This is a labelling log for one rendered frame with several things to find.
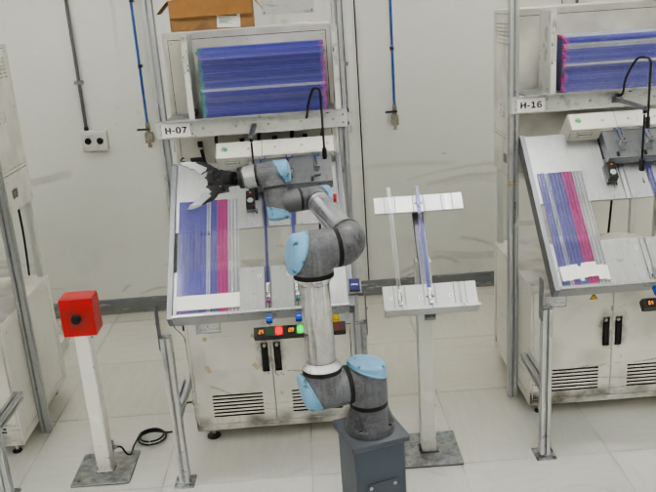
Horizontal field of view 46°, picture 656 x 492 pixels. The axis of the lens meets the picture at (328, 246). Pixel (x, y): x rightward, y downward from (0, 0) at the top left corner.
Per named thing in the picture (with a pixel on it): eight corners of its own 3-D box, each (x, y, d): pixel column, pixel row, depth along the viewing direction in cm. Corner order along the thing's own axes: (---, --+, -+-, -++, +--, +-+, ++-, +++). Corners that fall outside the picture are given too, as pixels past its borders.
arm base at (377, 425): (402, 433, 235) (401, 404, 232) (355, 445, 230) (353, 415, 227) (384, 411, 248) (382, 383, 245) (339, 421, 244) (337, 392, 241)
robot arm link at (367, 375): (394, 403, 233) (392, 362, 229) (351, 413, 229) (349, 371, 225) (380, 386, 244) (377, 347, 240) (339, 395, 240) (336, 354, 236)
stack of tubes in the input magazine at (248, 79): (328, 108, 314) (324, 40, 306) (202, 118, 313) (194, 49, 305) (327, 104, 326) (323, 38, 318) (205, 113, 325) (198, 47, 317)
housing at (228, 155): (336, 170, 330) (335, 149, 318) (220, 179, 329) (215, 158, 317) (334, 155, 334) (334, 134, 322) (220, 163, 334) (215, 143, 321)
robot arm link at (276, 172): (290, 183, 249) (285, 156, 249) (256, 188, 250) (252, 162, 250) (293, 184, 257) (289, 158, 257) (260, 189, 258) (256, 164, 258)
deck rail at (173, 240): (175, 326, 294) (171, 319, 289) (169, 326, 294) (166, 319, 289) (180, 172, 330) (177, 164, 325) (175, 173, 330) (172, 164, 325)
